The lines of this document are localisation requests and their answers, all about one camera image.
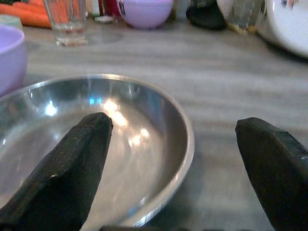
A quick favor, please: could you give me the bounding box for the small white lid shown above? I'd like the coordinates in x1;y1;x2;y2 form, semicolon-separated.
94;15;115;24

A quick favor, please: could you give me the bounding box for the orange carrot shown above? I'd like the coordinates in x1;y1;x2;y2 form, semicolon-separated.
0;0;52;29

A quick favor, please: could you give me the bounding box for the white round appliance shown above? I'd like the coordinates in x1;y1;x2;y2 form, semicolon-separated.
255;0;308;59

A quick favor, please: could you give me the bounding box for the clear glass jar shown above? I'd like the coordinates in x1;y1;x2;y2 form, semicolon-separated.
226;0;265;33

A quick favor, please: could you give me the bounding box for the pale green container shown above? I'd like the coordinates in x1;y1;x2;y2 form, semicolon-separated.
0;14;24;31

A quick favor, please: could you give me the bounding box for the white bottle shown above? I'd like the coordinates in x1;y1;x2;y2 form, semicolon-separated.
86;0;101;17

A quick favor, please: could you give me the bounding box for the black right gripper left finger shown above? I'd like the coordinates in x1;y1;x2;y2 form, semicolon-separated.
0;112;114;231

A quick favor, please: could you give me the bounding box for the stainless steel bowl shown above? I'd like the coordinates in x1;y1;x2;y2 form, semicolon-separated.
0;74;195;229

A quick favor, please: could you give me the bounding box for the black rounded object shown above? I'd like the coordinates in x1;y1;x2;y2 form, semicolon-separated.
186;0;228;31

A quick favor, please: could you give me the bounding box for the red bottle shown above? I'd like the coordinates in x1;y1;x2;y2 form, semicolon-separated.
103;0;122;17

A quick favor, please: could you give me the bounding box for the lilac plastic bowl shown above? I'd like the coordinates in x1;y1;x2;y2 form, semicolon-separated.
117;0;174;29
0;24;28;97

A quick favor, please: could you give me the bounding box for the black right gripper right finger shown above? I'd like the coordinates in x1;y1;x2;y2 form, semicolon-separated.
235;117;308;231

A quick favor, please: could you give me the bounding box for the clear drinking glass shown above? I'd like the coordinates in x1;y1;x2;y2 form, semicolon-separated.
42;0;89;47

